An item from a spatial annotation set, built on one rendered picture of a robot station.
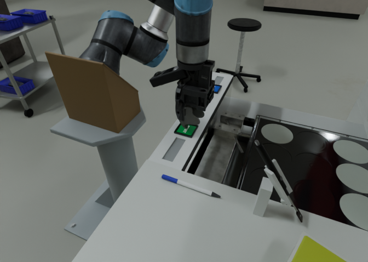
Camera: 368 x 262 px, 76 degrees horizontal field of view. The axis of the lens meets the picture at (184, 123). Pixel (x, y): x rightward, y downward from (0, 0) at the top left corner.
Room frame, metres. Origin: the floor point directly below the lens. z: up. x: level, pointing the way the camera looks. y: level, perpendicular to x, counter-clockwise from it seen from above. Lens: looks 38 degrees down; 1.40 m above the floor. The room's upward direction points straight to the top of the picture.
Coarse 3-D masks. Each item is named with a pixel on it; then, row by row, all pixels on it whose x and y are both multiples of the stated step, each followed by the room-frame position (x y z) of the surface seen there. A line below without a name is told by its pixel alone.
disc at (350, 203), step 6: (342, 198) 0.34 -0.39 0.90; (348, 198) 0.34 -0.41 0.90; (354, 198) 0.34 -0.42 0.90; (360, 198) 0.34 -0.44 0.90; (366, 198) 0.34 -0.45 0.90; (342, 204) 0.33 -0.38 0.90; (348, 204) 0.33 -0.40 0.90; (354, 204) 0.33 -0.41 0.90; (360, 204) 0.33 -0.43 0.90; (366, 204) 0.33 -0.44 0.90; (342, 210) 0.31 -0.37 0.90; (348, 210) 0.31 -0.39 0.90; (354, 210) 0.31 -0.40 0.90; (360, 210) 0.31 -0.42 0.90; (366, 210) 0.31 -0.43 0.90; (348, 216) 0.30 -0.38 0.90; (354, 216) 0.30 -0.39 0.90; (360, 216) 0.30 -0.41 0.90; (366, 216) 0.30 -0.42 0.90; (354, 222) 0.28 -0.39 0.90; (360, 222) 0.28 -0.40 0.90; (366, 222) 0.28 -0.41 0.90; (366, 228) 0.27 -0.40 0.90
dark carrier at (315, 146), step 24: (264, 120) 0.66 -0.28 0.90; (264, 144) 0.54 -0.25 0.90; (288, 144) 0.54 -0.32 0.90; (312, 144) 0.54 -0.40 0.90; (360, 144) 0.54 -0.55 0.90; (264, 168) 0.44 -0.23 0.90; (288, 168) 0.44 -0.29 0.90; (312, 168) 0.44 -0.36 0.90; (312, 192) 0.36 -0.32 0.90; (336, 192) 0.36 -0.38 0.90; (360, 192) 0.36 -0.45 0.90; (336, 216) 0.30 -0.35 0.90
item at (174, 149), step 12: (216, 72) 0.91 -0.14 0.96; (216, 96) 0.72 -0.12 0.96; (204, 120) 0.58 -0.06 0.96; (168, 132) 0.52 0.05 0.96; (168, 144) 0.47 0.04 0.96; (180, 144) 0.48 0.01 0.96; (192, 144) 0.47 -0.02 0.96; (156, 156) 0.43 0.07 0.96; (168, 156) 0.43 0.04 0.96; (180, 156) 0.43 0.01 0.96; (180, 168) 0.39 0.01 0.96
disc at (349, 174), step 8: (336, 168) 0.44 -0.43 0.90; (344, 168) 0.44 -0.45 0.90; (352, 168) 0.44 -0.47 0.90; (360, 168) 0.44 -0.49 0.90; (344, 176) 0.41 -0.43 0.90; (352, 176) 0.41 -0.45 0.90; (360, 176) 0.41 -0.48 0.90; (344, 184) 0.39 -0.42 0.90; (352, 184) 0.39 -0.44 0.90; (360, 184) 0.39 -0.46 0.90
